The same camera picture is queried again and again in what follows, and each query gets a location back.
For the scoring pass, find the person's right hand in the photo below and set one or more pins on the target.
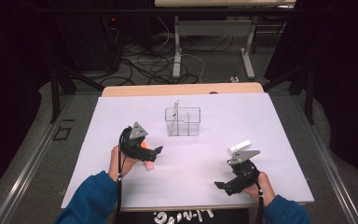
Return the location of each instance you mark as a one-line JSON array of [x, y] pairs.
[[262, 191]]

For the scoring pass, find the black computer tower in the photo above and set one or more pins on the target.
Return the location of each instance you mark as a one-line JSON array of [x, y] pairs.
[[90, 46]]

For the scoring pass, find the white pen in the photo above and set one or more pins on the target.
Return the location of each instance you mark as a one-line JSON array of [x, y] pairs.
[[175, 109]]

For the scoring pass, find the orange highlighter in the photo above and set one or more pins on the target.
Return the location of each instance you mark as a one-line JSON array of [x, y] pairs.
[[149, 165]]

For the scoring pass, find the white metal-legged desk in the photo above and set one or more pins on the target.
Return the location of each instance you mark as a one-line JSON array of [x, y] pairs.
[[177, 46]]

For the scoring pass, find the aluminium floor rail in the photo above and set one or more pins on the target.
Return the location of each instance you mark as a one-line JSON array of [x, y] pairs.
[[332, 174], [28, 171]]

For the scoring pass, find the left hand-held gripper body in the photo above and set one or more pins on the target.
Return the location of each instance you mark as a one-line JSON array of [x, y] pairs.
[[133, 146]]

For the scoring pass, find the black metal stand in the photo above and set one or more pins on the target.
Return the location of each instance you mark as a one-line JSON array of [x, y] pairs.
[[309, 99], [55, 93]]

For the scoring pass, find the wooden table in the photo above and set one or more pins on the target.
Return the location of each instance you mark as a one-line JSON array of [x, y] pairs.
[[167, 89]]

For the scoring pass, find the white power plug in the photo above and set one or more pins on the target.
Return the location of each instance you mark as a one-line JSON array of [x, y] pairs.
[[234, 79]]

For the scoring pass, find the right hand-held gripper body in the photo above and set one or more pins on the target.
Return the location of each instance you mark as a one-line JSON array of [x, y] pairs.
[[245, 177]]

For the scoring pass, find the person's left hand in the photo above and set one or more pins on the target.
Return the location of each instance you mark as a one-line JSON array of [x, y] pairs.
[[118, 166]]

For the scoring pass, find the white glue stick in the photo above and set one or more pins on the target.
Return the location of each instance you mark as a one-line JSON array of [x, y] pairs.
[[240, 145]]

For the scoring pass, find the white table mat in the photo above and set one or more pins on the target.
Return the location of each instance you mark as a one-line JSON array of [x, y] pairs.
[[192, 174]]

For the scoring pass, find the dark curtain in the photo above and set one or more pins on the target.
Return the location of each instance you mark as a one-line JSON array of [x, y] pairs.
[[348, 77], [9, 77]]

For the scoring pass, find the person's black printed shirt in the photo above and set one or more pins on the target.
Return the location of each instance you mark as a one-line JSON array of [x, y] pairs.
[[183, 217]]

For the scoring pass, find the clear plastic pen holder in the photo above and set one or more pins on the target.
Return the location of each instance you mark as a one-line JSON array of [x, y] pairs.
[[189, 124]]

